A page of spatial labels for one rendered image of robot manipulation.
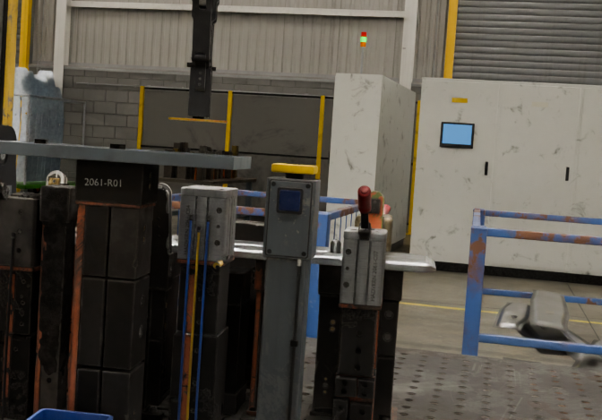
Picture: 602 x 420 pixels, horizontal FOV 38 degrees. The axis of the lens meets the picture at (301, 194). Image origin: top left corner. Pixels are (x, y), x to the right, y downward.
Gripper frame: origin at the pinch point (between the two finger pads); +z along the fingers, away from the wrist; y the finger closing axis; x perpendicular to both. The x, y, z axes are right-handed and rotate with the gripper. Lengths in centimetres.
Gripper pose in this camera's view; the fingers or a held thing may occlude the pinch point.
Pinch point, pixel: (200, 92)
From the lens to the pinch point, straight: 129.5
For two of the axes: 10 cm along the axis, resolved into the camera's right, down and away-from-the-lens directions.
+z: -0.6, 10.0, 0.5
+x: -10.0, -0.6, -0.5
